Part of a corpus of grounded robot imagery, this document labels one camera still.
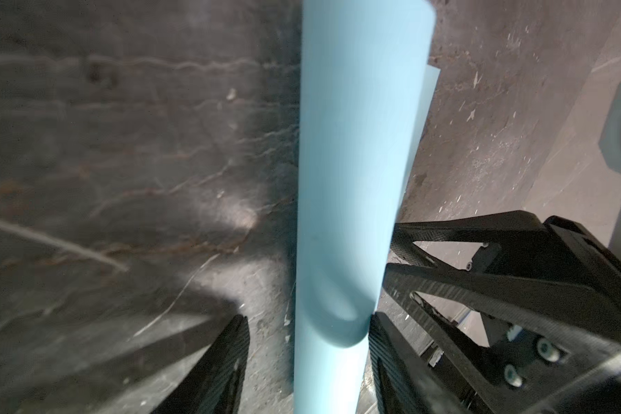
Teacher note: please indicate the light blue paper sheet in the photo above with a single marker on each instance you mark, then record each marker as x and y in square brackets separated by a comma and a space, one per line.
[362, 78]

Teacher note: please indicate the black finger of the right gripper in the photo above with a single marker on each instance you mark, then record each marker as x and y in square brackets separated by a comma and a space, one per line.
[476, 290]

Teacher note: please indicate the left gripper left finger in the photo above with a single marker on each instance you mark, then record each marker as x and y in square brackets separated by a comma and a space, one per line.
[215, 383]

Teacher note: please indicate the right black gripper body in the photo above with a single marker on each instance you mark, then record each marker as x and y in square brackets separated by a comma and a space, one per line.
[530, 374]

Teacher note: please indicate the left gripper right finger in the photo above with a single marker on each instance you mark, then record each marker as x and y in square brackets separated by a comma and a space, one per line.
[403, 381]

